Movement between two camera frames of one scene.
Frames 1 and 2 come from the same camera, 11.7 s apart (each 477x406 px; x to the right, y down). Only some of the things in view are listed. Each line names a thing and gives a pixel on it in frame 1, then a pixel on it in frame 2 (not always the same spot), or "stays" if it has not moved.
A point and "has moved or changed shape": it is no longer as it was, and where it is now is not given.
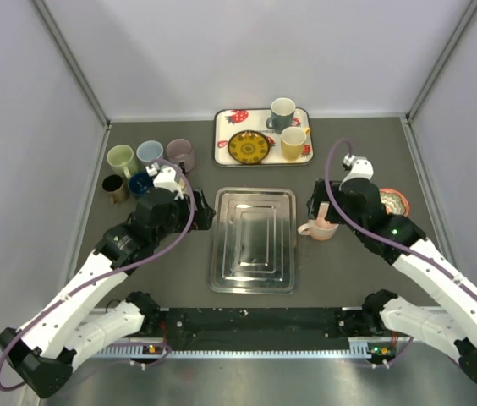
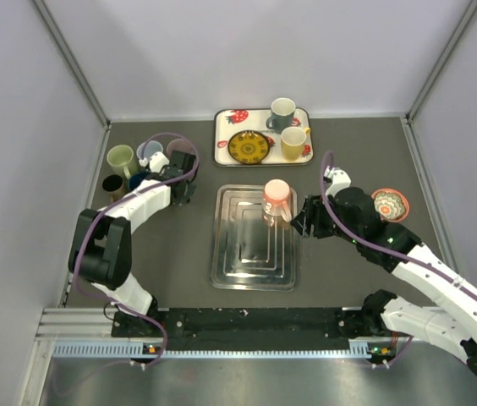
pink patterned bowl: [394, 201] stays
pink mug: [319, 228] has moved or changed shape
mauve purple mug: [180, 150] stays
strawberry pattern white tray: [227, 123] stays
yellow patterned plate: [249, 147] stays
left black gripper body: [200, 221] -> [189, 191]
